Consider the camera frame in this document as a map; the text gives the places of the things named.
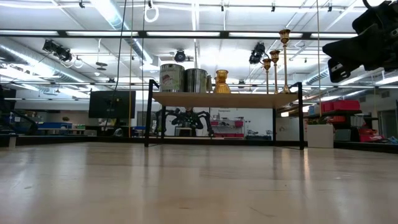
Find white cable loop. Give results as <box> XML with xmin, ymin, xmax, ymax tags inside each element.
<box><xmin>144</xmin><ymin>4</ymin><xmax>160</xmax><ymax>24</ymax></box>

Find black overhead camera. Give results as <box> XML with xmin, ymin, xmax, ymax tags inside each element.
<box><xmin>174</xmin><ymin>49</ymin><xmax>187</xmax><ymax>63</ymax></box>

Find black overhead frame bar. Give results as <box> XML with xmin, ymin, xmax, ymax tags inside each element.
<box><xmin>0</xmin><ymin>29</ymin><xmax>358</xmax><ymax>40</ymax></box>

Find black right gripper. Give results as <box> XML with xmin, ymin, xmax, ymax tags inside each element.
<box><xmin>322</xmin><ymin>0</ymin><xmax>398</xmax><ymax>83</ymax></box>

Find red bin rack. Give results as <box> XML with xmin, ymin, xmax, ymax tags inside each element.
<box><xmin>211</xmin><ymin>119</ymin><xmax>245</xmax><ymax>138</ymax></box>

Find wooden shelf riser black legs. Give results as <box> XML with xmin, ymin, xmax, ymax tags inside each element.
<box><xmin>144</xmin><ymin>79</ymin><xmax>305</xmax><ymax>151</ymax></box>

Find black monitor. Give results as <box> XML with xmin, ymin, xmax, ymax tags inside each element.
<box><xmin>88</xmin><ymin>90</ymin><xmax>137</xmax><ymax>119</ymax></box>

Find white pot with green plant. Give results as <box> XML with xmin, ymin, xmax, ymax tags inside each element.
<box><xmin>306</xmin><ymin>116</ymin><xmax>335</xmax><ymax>149</ymax></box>

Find brass candlestick holder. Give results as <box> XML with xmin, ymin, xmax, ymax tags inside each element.
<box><xmin>269</xmin><ymin>49</ymin><xmax>280</xmax><ymax>95</ymax></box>
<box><xmin>279</xmin><ymin>29</ymin><xmax>292</xmax><ymax>94</ymax></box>
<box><xmin>262</xmin><ymin>58</ymin><xmax>272</xmax><ymax>95</ymax></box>

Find long black hanging cable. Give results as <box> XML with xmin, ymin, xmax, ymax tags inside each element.
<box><xmin>113</xmin><ymin>0</ymin><xmax>127</xmax><ymax>91</ymax></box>

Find blue storage bin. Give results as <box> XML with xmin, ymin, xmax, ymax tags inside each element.
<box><xmin>34</xmin><ymin>121</ymin><xmax>73</xmax><ymax>130</ymax></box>

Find small red storage bins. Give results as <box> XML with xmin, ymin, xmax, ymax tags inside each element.
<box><xmin>358</xmin><ymin>128</ymin><xmax>385</xmax><ymax>143</ymax></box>

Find silver scented candle tin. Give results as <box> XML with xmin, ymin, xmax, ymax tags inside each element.
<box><xmin>159</xmin><ymin>63</ymin><xmax>186</xmax><ymax>93</ymax></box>
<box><xmin>183</xmin><ymin>68</ymin><xmax>213</xmax><ymax>93</ymax></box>

